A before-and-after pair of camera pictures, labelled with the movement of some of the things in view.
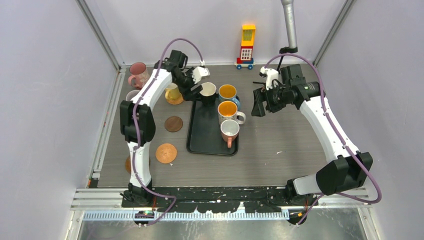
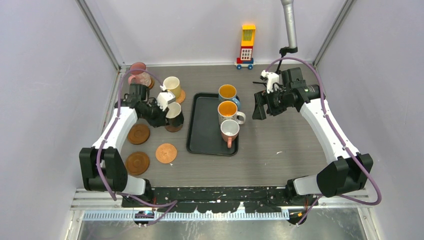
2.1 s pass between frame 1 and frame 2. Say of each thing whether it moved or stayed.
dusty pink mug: stayed
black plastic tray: stayed
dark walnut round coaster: stayed
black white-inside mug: moved
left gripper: moved
